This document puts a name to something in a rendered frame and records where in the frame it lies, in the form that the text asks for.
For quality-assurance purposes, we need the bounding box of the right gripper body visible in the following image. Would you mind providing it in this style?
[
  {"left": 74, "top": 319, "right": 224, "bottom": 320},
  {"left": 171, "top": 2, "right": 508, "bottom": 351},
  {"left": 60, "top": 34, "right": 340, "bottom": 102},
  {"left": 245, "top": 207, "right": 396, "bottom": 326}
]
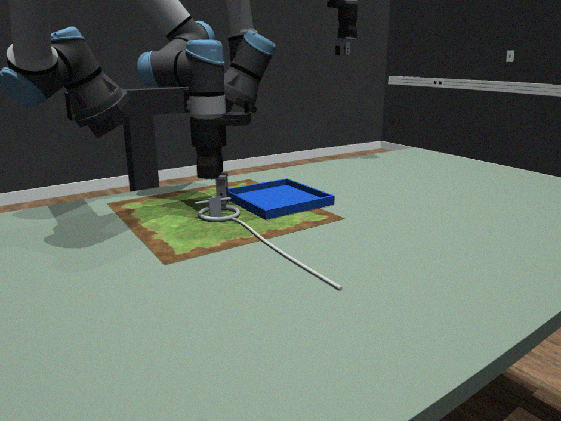
[{"left": 187, "top": 95, "right": 251, "bottom": 178}]

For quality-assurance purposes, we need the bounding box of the white ring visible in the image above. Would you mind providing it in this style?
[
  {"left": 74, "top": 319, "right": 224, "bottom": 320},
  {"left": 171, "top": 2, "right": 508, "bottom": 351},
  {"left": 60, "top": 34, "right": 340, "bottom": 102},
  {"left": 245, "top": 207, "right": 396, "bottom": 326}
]
[{"left": 198, "top": 205, "right": 241, "bottom": 222}]

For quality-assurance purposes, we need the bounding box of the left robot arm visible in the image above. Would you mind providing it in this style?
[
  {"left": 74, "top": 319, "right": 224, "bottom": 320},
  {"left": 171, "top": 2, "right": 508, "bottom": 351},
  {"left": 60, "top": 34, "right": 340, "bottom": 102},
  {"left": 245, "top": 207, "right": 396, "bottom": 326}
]
[{"left": 224, "top": 0, "right": 276, "bottom": 106}]

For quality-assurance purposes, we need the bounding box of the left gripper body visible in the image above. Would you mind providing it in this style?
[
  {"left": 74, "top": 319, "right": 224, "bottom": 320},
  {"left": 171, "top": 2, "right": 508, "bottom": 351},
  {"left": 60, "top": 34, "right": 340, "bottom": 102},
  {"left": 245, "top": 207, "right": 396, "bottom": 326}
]
[{"left": 327, "top": 0, "right": 358, "bottom": 38}]

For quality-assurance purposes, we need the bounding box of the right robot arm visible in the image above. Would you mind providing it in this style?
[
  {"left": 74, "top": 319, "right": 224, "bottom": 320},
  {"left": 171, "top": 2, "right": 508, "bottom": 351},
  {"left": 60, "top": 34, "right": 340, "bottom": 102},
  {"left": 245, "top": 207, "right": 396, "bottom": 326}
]
[{"left": 0, "top": 0, "right": 224, "bottom": 119}]

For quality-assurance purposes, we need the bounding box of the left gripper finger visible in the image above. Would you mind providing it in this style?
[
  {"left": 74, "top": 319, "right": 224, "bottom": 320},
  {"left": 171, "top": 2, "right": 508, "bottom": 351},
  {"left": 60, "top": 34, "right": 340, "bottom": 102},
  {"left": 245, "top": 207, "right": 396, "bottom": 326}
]
[
  {"left": 334, "top": 38, "right": 344, "bottom": 55},
  {"left": 344, "top": 37, "right": 356, "bottom": 54}
]

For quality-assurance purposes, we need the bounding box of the green grassy ground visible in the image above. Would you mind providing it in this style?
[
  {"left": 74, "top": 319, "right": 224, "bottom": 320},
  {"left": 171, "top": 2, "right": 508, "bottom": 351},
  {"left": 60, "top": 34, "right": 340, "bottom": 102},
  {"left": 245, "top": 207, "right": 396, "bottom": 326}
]
[{"left": 107, "top": 185, "right": 345, "bottom": 265}]

